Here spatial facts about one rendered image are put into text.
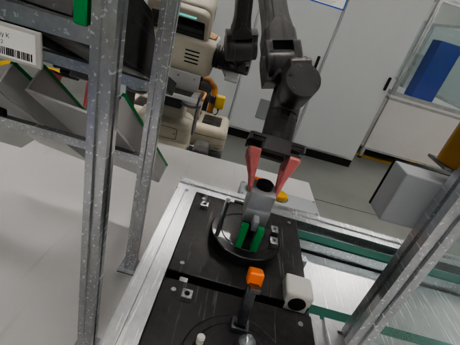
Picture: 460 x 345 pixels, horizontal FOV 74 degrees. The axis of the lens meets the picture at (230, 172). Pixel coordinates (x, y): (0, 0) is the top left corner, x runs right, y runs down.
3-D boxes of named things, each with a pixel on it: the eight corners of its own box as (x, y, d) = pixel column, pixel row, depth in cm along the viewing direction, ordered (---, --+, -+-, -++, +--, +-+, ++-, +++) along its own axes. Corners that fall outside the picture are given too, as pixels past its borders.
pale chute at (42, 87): (105, 161, 68) (115, 144, 69) (159, 183, 66) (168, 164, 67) (23, 90, 41) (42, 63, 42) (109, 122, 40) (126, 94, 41)
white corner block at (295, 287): (278, 287, 55) (285, 271, 53) (302, 294, 55) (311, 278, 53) (278, 309, 51) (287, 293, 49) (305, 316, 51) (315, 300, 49)
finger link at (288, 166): (291, 201, 51) (304, 148, 53) (250, 189, 51) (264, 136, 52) (281, 203, 58) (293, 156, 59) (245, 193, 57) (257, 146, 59)
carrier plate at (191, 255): (194, 198, 71) (196, 191, 70) (293, 226, 72) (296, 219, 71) (165, 277, 50) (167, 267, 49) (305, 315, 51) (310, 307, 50)
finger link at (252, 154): (280, 198, 51) (293, 145, 53) (239, 185, 51) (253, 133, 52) (271, 200, 58) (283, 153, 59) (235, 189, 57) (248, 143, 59)
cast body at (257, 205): (244, 200, 60) (254, 170, 56) (265, 207, 60) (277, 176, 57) (240, 227, 52) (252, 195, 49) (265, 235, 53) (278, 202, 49)
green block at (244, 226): (235, 242, 56) (242, 221, 53) (241, 244, 56) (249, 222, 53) (234, 246, 55) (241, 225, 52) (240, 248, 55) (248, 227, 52)
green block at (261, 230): (249, 246, 56) (258, 225, 53) (256, 248, 56) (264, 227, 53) (249, 250, 55) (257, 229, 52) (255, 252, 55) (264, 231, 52)
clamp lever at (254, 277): (233, 316, 42) (249, 265, 41) (247, 320, 42) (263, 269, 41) (233, 333, 38) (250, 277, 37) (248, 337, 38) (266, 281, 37)
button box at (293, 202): (235, 198, 85) (241, 179, 82) (307, 218, 86) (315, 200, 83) (233, 212, 79) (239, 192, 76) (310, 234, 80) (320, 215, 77)
